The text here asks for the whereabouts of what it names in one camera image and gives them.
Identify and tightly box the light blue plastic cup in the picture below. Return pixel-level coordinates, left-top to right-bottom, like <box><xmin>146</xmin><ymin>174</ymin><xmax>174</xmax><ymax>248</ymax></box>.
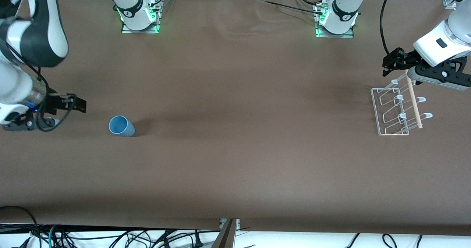
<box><xmin>109</xmin><ymin>115</ymin><xmax>136</xmax><ymax>138</ymax></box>

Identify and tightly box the wooden dowel rod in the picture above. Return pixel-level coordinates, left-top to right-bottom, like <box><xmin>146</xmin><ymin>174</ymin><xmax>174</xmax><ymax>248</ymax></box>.
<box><xmin>406</xmin><ymin>70</ymin><xmax>423</xmax><ymax>129</ymax></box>

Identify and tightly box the brown paper table cover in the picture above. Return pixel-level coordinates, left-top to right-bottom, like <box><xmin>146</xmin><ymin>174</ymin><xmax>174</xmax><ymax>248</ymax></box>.
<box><xmin>0</xmin><ymin>0</ymin><xmax>471</xmax><ymax>237</ymax></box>

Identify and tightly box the brown wooden beam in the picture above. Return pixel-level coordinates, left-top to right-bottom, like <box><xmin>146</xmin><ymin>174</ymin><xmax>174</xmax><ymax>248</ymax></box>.
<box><xmin>212</xmin><ymin>219</ymin><xmax>237</xmax><ymax>248</ymax></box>

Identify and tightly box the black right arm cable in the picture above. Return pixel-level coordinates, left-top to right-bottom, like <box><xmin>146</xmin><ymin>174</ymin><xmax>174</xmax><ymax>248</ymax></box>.
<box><xmin>0</xmin><ymin>38</ymin><xmax>76</xmax><ymax>132</ymax></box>

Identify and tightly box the white wire cup rack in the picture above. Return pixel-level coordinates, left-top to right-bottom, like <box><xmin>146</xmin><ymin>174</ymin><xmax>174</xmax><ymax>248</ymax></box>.
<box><xmin>371</xmin><ymin>71</ymin><xmax>433</xmax><ymax>136</ymax></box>

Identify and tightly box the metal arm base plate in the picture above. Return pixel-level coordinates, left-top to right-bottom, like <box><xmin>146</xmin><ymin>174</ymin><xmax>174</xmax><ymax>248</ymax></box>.
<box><xmin>121</xmin><ymin>0</ymin><xmax>161</xmax><ymax>34</ymax></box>
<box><xmin>315</xmin><ymin>3</ymin><xmax>354</xmax><ymax>39</ymax></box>

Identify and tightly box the long black table cable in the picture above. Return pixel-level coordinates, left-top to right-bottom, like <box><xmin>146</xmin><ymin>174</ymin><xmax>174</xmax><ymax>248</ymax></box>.
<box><xmin>254</xmin><ymin>0</ymin><xmax>324</xmax><ymax>17</ymax></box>

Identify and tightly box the thick black floor cable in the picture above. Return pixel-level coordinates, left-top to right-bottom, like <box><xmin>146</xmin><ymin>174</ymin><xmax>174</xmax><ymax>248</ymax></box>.
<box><xmin>0</xmin><ymin>206</ymin><xmax>39</xmax><ymax>237</ymax></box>

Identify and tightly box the small metal table bracket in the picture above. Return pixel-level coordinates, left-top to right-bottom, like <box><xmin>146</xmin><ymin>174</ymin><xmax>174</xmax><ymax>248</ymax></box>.
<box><xmin>219</xmin><ymin>219</ymin><xmax>241</xmax><ymax>231</ymax></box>

